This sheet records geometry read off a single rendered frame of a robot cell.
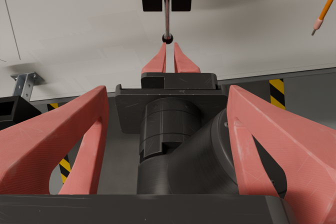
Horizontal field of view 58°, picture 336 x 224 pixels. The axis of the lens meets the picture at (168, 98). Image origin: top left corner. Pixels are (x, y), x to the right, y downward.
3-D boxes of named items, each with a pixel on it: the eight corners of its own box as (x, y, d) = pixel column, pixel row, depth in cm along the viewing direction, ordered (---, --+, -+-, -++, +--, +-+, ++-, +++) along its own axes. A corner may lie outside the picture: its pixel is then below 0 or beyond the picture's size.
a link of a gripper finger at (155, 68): (144, 22, 33) (139, 88, 27) (210, 22, 33) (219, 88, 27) (147, 67, 38) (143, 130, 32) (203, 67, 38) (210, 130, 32)
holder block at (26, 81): (44, 103, 60) (33, 150, 55) (2, 68, 50) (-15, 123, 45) (65, 100, 59) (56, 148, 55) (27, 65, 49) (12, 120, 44)
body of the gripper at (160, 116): (115, 79, 28) (105, 150, 23) (226, 79, 28) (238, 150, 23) (123, 119, 33) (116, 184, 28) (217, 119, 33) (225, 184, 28)
